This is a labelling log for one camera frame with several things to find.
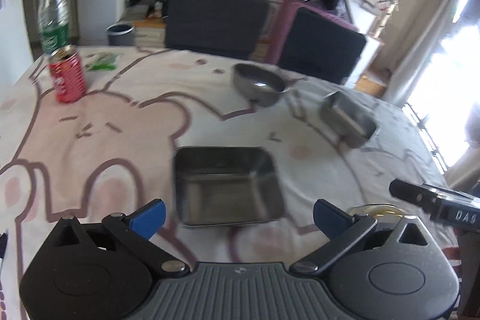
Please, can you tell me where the white lemon pattern bowl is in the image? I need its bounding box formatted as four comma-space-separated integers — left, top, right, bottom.
347, 203, 408, 221

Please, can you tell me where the large square steel tray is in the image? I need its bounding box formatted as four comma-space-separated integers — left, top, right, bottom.
172, 146, 286, 228

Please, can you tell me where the small square steel tray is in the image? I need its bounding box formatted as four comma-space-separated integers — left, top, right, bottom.
320, 91, 379, 149

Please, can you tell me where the round steel bowl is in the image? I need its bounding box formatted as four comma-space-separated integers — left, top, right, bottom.
232, 63, 289, 107

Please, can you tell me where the cartoon bear tablecloth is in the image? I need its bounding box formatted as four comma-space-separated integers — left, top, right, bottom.
1, 48, 446, 319

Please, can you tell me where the green snack packet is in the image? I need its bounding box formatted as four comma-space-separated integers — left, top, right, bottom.
84, 51, 122, 71

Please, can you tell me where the red soda can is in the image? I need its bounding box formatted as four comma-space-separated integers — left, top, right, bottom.
48, 45, 86, 103

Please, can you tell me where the right dark chair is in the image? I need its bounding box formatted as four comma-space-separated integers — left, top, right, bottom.
277, 7, 366, 85

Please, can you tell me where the dark chair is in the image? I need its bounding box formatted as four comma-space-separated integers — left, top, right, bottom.
164, 0, 269, 60
277, 7, 366, 85

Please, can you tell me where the grey waste bin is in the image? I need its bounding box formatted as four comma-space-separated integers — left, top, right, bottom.
106, 23, 135, 46

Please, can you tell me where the white curtain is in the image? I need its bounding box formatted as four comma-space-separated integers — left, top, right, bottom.
382, 0, 457, 107

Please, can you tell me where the left dark chair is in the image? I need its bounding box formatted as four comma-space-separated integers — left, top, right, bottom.
164, 0, 269, 60

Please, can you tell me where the pink cloth on chair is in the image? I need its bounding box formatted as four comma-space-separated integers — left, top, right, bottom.
264, 0, 359, 64

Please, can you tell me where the clear plastic water bottle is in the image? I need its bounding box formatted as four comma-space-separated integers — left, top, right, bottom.
37, 0, 70, 55

